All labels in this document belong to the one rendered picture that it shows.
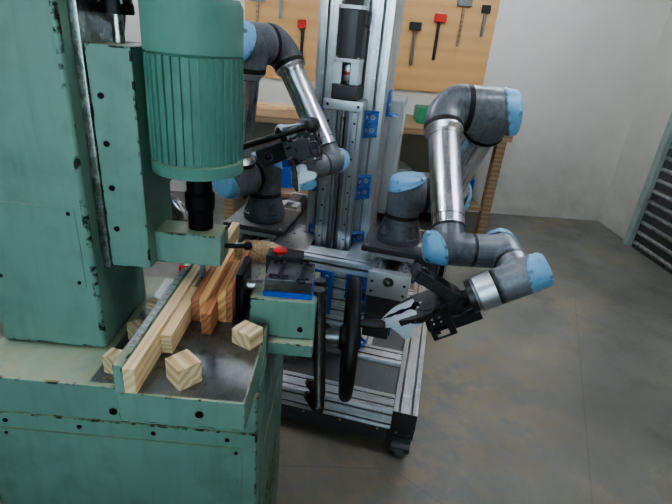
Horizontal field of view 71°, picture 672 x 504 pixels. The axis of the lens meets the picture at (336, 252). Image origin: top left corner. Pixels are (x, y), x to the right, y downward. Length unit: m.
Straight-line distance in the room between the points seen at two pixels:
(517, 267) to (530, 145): 3.72
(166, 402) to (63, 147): 0.48
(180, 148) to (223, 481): 0.69
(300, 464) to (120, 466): 0.88
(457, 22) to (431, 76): 0.44
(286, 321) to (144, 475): 0.46
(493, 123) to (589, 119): 3.63
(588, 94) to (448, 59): 1.28
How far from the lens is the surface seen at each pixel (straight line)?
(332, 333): 1.11
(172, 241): 1.04
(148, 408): 0.87
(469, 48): 4.35
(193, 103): 0.89
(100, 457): 1.19
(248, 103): 1.50
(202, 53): 0.88
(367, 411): 1.84
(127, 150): 0.96
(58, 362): 1.14
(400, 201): 1.56
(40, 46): 0.95
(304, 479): 1.88
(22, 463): 1.29
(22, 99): 0.99
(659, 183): 4.60
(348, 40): 1.61
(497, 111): 1.26
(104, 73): 0.95
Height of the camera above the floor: 1.46
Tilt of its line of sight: 25 degrees down
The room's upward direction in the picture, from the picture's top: 5 degrees clockwise
